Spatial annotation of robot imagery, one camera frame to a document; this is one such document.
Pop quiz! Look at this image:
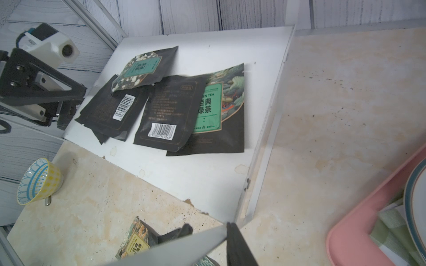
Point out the aluminium frame post left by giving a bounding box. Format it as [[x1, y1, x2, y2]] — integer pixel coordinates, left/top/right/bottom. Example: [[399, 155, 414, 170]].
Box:
[[62, 0, 128, 51]]

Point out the round printed plate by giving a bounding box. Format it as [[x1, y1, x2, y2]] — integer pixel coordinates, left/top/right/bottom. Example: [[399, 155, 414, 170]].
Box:
[[404, 159, 426, 262]]

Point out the white two-tier shelf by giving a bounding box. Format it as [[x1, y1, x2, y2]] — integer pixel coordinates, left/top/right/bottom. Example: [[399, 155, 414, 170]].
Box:
[[64, 26, 295, 222]]

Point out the oolong tea bag yellow label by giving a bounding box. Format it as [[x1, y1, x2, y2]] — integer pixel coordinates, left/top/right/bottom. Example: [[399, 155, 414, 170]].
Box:
[[115, 216, 193, 260]]

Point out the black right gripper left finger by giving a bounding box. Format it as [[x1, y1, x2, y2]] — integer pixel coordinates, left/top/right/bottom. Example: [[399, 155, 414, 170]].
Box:
[[1, 48, 87, 106]]

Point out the black tea bag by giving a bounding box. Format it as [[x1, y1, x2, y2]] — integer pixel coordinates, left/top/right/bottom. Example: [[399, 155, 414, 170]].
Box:
[[75, 75, 149, 144], [166, 64, 245, 156]]

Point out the green checked cloth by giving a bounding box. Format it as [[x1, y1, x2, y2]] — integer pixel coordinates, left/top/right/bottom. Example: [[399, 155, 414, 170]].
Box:
[[369, 198, 426, 266]]

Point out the yellow patterned bowl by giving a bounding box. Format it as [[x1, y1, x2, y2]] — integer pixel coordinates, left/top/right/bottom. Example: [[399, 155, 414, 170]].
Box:
[[16, 158, 64, 206]]

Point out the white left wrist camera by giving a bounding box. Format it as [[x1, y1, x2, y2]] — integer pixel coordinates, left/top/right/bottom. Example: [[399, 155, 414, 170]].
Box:
[[16, 23, 80, 68]]

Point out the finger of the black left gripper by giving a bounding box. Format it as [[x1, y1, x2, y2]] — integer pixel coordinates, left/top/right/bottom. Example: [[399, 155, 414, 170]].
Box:
[[57, 101, 80, 130]]

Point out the black tea bag text back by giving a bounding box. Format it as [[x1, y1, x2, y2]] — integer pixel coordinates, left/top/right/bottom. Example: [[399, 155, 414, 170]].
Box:
[[134, 74, 209, 152]]

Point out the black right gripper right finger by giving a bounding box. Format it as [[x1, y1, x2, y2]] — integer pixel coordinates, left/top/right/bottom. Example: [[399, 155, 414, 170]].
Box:
[[226, 222, 258, 266]]

